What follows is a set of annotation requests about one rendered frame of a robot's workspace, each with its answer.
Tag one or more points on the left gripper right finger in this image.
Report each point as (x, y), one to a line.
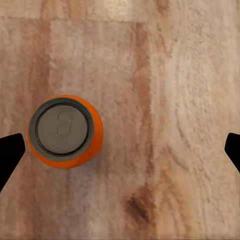
(232, 149)

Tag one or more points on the can of soda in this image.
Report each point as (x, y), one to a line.
(65, 132)

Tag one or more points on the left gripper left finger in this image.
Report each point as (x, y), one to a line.
(12, 149)

